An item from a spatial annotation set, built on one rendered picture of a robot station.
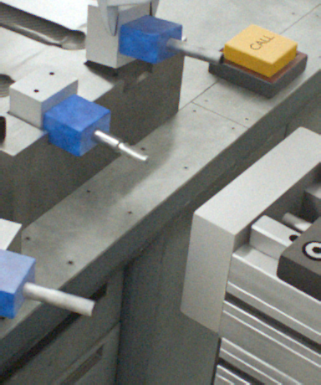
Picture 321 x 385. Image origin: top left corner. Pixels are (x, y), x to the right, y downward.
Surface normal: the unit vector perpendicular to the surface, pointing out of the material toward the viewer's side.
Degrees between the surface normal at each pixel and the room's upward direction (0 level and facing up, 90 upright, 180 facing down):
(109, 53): 82
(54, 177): 90
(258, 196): 0
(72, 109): 0
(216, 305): 90
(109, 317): 90
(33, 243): 0
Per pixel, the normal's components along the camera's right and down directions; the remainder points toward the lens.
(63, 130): -0.58, 0.45
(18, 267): 0.09, -0.80
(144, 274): 0.82, 0.40
